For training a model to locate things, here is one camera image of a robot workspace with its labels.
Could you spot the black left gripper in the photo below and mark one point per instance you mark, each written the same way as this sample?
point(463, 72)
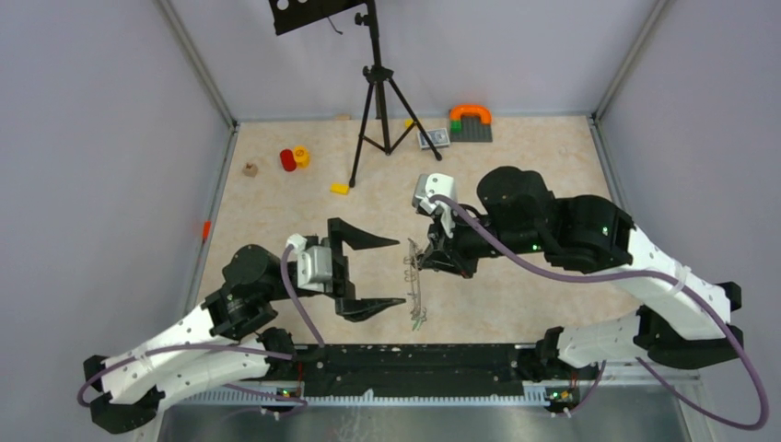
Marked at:
point(355, 308)

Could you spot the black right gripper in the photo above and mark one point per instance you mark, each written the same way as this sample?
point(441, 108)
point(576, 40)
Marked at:
point(447, 254)

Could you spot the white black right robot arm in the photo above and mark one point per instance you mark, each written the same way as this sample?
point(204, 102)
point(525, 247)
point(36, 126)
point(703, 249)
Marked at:
point(682, 321)

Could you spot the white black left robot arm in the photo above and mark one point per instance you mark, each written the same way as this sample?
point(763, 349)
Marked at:
point(230, 335)

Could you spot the yellow lego brick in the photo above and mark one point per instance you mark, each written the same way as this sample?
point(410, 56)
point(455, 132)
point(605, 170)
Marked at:
point(339, 188)

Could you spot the yellow plastic cylinder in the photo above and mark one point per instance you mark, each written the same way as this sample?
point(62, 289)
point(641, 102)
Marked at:
point(301, 156)

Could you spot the blue playing card box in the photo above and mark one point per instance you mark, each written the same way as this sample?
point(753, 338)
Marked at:
point(438, 137)

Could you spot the red plastic cylinder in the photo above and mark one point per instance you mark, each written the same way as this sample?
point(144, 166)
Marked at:
point(288, 160)

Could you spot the grey lego baseplate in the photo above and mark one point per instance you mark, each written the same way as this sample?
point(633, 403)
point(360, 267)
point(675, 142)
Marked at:
point(472, 132)

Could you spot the small wooden block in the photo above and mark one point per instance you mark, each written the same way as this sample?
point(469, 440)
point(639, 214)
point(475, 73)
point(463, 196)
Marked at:
point(250, 170)

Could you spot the orange plastic arch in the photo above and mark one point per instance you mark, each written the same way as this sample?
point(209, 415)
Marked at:
point(471, 110)

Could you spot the black tripod stand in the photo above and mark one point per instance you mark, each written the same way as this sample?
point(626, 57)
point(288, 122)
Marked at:
point(378, 76)

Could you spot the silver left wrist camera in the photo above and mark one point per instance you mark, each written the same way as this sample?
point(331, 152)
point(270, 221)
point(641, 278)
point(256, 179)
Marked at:
point(314, 268)

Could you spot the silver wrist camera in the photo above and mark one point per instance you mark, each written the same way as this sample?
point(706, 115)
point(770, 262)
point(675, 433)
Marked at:
point(426, 189)
point(314, 268)

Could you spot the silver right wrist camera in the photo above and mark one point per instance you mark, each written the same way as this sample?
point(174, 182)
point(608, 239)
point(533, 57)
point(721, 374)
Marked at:
point(426, 189)

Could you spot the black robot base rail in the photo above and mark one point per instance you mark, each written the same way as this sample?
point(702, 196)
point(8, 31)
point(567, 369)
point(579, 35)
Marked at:
point(414, 371)

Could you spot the black perforated mount plate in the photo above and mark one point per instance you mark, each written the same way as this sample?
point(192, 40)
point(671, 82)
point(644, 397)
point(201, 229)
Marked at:
point(291, 15)

